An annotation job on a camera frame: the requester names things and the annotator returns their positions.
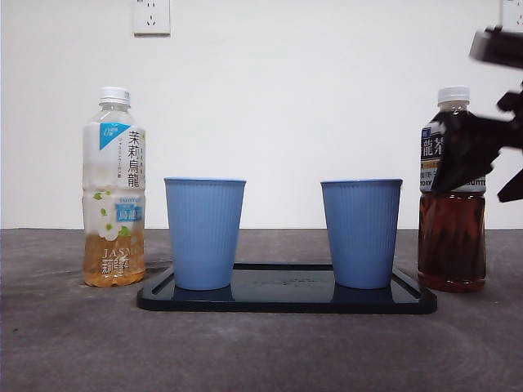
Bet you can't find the dark oolong tea plastic bottle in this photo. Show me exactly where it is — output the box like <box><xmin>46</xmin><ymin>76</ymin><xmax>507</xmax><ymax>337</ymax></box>
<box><xmin>417</xmin><ymin>86</ymin><xmax>488</xmax><ymax>293</ymax></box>

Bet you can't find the jasmine tea plastic bottle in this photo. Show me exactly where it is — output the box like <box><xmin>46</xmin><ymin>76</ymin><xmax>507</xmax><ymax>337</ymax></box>
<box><xmin>83</xmin><ymin>86</ymin><xmax>147</xmax><ymax>288</ymax></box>

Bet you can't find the blue ribbed cup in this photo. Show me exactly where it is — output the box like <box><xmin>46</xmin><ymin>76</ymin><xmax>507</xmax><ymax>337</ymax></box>
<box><xmin>163</xmin><ymin>176</ymin><xmax>248</xmax><ymax>292</ymax></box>
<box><xmin>320</xmin><ymin>178</ymin><xmax>405</xmax><ymax>290</ymax></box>

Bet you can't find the dark blue flat tray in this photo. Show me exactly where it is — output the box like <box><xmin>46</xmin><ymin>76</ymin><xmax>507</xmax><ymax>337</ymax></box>
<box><xmin>136</xmin><ymin>263</ymin><xmax>439</xmax><ymax>314</ymax></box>

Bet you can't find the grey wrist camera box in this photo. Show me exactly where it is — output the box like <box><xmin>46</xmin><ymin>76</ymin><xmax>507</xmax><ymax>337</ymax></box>
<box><xmin>468</xmin><ymin>25</ymin><xmax>523</xmax><ymax>69</ymax></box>

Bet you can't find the white wall socket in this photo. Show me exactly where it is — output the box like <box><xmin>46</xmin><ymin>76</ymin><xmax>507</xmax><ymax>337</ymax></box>
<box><xmin>132</xmin><ymin>0</ymin><xmax>172</xmax><ymax>36</ymax></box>
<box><xmin>501</xmin><ymin>0</ymin><xmax>523</xmax><ymax>30</ymax></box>

